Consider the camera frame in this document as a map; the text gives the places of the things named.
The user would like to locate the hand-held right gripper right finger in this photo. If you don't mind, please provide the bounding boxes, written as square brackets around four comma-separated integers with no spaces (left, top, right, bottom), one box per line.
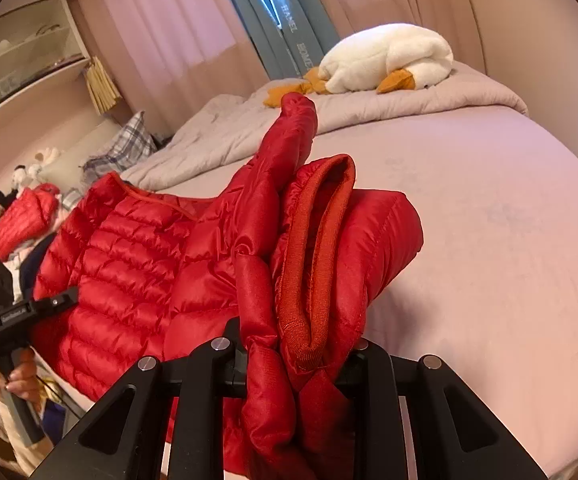
[336,337,550,480]

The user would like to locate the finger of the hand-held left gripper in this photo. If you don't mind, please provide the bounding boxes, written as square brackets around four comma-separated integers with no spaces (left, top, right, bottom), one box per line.
[32,287,80,317]

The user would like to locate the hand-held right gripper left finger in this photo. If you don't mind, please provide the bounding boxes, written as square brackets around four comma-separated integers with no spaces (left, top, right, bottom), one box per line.
[28,317,250,480]

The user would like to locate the person's left hand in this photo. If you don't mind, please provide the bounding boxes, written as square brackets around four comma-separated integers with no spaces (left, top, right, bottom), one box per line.
[3,347,40,404]

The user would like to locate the navy garment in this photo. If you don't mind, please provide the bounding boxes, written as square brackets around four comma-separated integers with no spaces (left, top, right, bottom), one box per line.
[16,235,65,303]

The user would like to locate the folded small red puffer jacket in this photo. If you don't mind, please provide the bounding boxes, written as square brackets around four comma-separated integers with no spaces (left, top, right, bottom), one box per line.
[0,182,62,262]

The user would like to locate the person's beige trousers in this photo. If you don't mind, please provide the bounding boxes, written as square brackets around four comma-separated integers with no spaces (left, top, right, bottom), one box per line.
[0,395,60,478]

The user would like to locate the small black and white plush toy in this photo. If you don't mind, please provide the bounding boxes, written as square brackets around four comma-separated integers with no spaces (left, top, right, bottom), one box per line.
[10,162,41,187]

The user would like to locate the bed with pink sheet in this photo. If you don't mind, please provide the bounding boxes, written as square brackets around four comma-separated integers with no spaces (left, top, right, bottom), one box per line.
[0,60,578,480]

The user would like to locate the beige headboard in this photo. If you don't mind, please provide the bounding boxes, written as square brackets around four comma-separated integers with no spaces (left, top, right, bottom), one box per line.
[0,105,140,211]

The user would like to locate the plaid pillow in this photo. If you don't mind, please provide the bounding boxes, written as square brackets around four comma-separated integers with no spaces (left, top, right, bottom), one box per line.
[83,111,159,176]

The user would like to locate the white shelf unit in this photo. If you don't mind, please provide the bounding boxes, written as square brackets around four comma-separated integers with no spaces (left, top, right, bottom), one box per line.
[0,0,95,131]

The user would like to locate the light grey quilt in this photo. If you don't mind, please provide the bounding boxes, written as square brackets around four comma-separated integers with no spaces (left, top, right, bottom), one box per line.
[119,57,528,192]

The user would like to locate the blue curtain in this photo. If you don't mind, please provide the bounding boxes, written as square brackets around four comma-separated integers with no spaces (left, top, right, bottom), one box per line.
[213,0,342,81]

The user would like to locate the white goose plush toy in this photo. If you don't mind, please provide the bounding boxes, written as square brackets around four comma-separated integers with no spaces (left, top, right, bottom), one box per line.
[263,23,454,109]

